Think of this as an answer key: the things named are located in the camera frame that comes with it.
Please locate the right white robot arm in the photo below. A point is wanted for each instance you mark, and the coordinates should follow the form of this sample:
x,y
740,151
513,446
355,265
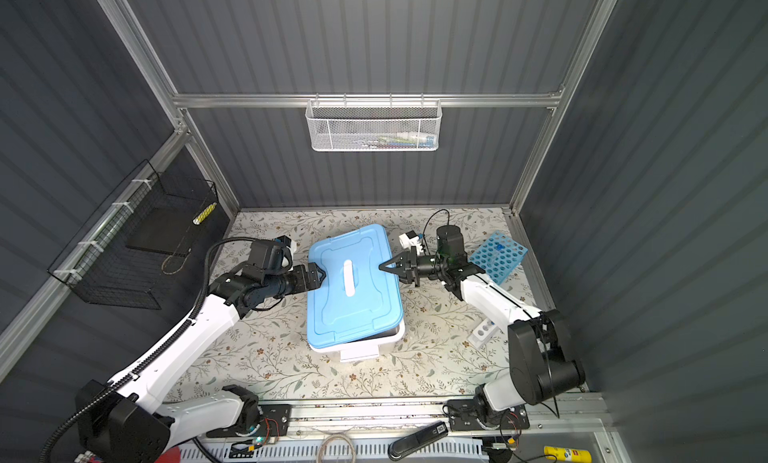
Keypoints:
x,y
543,362

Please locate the black wire wall basket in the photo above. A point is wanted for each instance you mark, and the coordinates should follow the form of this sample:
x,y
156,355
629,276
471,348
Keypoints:
x,y
140,251

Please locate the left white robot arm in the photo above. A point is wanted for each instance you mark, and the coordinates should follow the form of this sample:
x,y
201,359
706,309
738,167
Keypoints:
x,y
126,419

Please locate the blue plastic bin lid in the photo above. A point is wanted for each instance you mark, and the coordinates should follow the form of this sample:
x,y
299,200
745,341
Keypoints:
x,y
356,300

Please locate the blue test tube rack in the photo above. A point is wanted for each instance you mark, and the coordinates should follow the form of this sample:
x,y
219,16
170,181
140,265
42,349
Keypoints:
x,y
499,255

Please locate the black handheld device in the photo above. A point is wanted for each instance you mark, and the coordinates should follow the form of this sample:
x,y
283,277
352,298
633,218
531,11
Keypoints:
x,y
421,438

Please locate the white plastic storage bin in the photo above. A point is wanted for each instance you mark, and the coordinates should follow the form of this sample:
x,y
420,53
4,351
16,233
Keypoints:
x,y
365,349

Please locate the white small tube rack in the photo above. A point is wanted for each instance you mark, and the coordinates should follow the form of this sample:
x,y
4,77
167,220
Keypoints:
x,y
482,333

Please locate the yellow bottle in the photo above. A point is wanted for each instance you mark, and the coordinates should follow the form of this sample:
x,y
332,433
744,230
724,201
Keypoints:
x,y
564,454

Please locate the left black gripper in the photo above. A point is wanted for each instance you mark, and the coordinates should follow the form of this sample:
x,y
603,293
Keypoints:
x,y
302,283

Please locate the white wire wall basket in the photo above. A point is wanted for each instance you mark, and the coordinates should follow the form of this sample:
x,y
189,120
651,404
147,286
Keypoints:
x,y
386,128

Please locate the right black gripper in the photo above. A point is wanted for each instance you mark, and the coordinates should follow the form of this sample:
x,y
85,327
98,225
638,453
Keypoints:
x,y
410,265

